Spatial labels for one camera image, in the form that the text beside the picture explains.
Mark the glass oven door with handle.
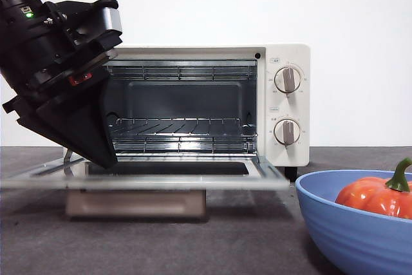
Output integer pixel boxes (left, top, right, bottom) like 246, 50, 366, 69
0, 154, 290, 220

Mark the orange pumpkin with green stem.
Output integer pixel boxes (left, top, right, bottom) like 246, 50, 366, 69
335, 158, 412, 218

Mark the blue ribbed bowl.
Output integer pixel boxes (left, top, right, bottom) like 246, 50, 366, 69
295, 169, 412, 275

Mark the beige timer knob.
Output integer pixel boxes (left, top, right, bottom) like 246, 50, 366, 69
273, 118, 303, 146

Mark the beige temperature knob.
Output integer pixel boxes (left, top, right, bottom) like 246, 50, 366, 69
273, 65, 303, 95

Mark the cream Toshiba toaster oven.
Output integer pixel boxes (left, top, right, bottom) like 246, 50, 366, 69
64, 43, 312, 182

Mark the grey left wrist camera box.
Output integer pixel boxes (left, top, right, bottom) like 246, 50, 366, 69
96, 6, 124, 38

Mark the metal wire oven rack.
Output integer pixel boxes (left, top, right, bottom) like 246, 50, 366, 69
109, 116, 258, 138

